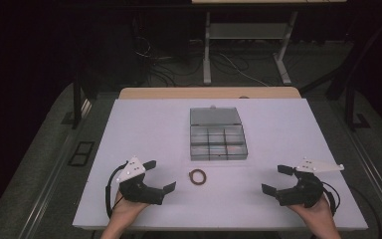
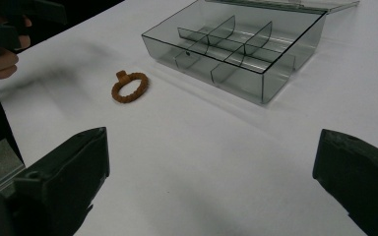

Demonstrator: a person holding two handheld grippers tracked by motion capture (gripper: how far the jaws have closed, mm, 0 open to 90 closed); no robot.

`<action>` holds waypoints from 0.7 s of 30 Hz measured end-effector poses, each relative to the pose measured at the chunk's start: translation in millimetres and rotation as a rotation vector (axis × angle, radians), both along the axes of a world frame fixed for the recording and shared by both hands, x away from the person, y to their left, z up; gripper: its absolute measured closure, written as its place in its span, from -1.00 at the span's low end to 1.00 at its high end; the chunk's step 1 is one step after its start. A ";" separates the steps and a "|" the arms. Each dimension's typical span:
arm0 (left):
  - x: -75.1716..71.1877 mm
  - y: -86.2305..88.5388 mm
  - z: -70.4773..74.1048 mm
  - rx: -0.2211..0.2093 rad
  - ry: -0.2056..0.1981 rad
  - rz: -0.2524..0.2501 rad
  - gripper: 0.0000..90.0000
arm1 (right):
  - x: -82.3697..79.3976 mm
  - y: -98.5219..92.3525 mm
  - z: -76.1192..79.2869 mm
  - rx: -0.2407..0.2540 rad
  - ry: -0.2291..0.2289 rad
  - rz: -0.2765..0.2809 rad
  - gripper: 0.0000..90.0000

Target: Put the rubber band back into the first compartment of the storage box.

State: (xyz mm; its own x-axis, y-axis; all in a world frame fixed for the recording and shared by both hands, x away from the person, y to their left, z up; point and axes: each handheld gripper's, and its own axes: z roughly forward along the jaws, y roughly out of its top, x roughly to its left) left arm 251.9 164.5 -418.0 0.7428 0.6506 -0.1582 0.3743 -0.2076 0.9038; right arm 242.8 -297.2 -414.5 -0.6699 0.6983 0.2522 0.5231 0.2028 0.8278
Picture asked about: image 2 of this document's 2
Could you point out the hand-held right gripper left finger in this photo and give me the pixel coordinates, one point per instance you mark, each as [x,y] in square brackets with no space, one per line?
[69,177]

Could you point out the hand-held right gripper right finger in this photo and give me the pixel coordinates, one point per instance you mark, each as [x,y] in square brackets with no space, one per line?
[361,180]

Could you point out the clear grey compartment storage box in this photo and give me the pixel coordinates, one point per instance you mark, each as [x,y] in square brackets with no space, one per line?
[239,52]

